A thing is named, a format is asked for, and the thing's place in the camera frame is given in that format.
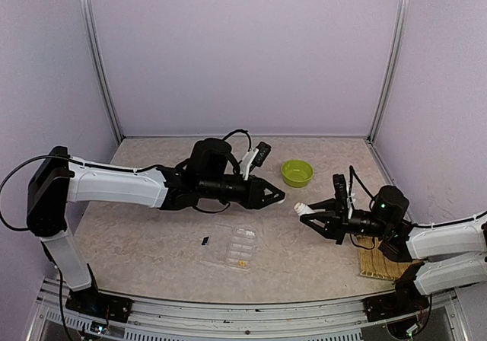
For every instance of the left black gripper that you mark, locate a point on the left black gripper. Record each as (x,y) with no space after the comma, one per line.
(255,197)

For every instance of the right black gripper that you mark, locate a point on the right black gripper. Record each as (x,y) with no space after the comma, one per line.
(335,227)

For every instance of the small white pill bottle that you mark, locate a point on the small white pill bottle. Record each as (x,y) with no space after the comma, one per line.
(303,209)

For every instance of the clear plastic pill organizer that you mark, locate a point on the clear plastic pill organizer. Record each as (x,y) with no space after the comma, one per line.
(228,245)

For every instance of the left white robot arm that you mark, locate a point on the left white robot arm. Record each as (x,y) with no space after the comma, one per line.
(210,172)

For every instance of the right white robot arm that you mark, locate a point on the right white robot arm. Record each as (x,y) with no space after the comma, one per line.
(445,255)

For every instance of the green plastic bowl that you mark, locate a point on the green plastic bowl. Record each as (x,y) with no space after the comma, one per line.
(297,173)

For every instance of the woven bamboo tray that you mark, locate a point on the woven bamboo tray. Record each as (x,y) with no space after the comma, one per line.
(373,264)

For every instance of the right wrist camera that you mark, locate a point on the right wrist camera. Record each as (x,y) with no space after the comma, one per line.
(344,197)

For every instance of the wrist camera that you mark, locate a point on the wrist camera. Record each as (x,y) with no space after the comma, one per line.
(344,197)
(254,158)

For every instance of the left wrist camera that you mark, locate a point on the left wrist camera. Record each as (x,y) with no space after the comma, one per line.
(254,158)

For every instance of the aluminium front rail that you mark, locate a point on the aluminium front rail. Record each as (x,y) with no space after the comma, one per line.
(164,319)

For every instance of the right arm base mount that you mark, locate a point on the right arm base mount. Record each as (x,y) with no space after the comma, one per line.
(405,299)

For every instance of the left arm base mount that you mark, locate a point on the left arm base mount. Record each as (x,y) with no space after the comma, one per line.
(92,302)

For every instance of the right aluminium frame post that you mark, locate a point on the right aluminium frame post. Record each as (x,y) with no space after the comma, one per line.
(392,61)

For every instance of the aluminium frame post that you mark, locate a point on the aluminium frame post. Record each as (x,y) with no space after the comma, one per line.
(392,61)
(96,55)

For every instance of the left aluminium frame post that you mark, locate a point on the left aluminium frame post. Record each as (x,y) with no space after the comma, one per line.
(96,55)

